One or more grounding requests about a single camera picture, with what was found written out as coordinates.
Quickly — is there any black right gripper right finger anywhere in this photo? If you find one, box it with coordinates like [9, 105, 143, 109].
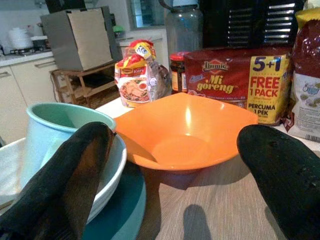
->
[236, 124, 320, 240]

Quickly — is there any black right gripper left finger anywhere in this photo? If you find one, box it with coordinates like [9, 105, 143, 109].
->
[0, 121, 117, 240]

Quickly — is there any light blue plastic cup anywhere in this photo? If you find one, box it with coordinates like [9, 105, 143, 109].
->
[20, 102, 117, 189]

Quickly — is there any white ceramic bowl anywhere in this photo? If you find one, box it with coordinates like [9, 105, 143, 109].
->
[0, 134, 128, 225]

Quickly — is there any white printed food bag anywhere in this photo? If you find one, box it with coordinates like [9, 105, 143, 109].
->
[286, 70, 320, 144]

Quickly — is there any teal round plate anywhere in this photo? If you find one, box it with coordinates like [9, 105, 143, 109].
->
[81, 162, 147, 240]

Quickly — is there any cream kitchen cabinet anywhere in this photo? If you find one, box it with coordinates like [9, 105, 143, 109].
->
[0, 51, 66, 145]

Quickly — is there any wooden slatted rack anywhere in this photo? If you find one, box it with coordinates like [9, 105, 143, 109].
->
[50, 62, 121, 109]

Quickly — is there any orange plastic bowl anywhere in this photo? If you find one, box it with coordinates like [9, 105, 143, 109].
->
[113, 92, 259, 172]

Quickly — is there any red Mi goreng noodle pack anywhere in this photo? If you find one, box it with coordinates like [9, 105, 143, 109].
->
[183, 47, 293, 126]

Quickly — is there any dark red snack bag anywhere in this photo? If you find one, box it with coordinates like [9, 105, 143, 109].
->
[282, 7, 320, 133]

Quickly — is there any Maggi Kari noodle pack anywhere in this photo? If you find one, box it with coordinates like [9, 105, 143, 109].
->
[114, 39, 170, 109]

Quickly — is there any white pot on stove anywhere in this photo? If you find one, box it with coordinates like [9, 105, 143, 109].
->
[6, 26, 34, 51]

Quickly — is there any grey box appliance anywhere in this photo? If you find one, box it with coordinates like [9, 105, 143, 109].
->
[40, 6, 120, 72]

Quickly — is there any red lidded sauce jar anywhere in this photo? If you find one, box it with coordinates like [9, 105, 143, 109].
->
[169, 51, 189, 95]

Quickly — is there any black louvred window shutter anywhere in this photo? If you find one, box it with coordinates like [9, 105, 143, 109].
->
[198, 0, 307, 50]

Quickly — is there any large clear water bottle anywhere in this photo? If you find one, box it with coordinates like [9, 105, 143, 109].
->
[158, 0, 204, 59]

